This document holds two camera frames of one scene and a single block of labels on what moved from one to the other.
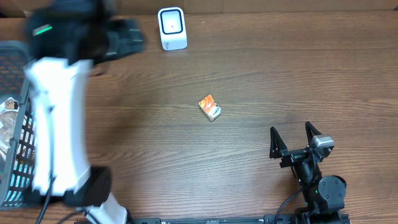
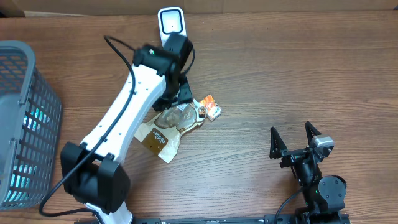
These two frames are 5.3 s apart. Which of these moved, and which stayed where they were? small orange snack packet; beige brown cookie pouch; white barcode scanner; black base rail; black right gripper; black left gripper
Moved: black left gripper; beige brown cookie pouch
Stayed: black base rail; white barcode scanner; small orange snack packet; black right gripper
